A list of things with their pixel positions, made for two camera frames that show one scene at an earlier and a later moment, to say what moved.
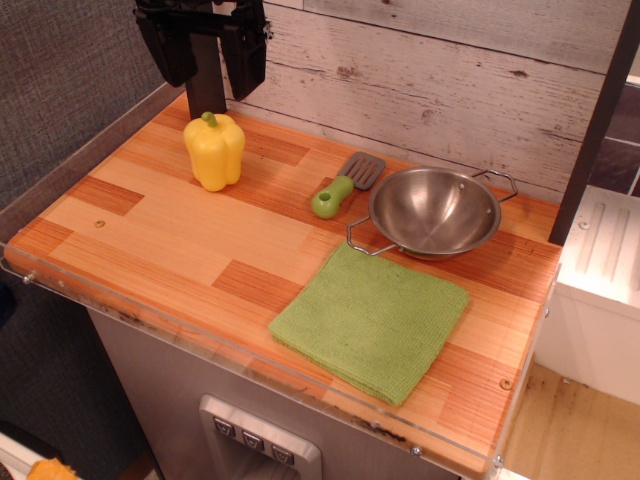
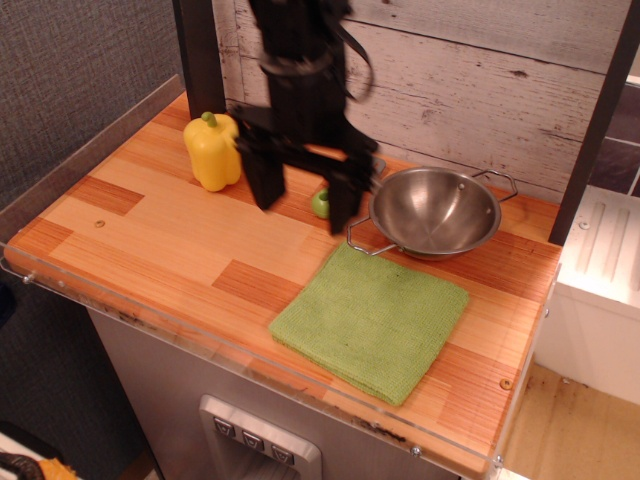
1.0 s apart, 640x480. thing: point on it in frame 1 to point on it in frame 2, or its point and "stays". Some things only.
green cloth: [375, 320] stays
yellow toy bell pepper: [215, 145] stays
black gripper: [168, 26] to [306, 122]
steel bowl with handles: [433, 212] stays
